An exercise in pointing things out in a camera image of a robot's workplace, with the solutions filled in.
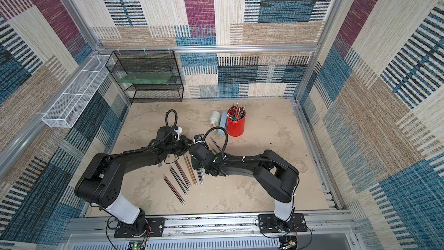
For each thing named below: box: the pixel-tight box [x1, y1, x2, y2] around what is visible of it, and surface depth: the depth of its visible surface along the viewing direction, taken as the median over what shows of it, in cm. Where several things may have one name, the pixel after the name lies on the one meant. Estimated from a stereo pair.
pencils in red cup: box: [226, 103, 246, 121], surface depth 96 cm
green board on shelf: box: [117, 72, 174, 84], surface depth 104 cm
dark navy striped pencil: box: [196, 168, 204, 185], surface depth 89 cm
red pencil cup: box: [226, 105, 246, 138], surface depth 96 cm
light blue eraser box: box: [217, 111, 228, 136], surface depth 105 cm
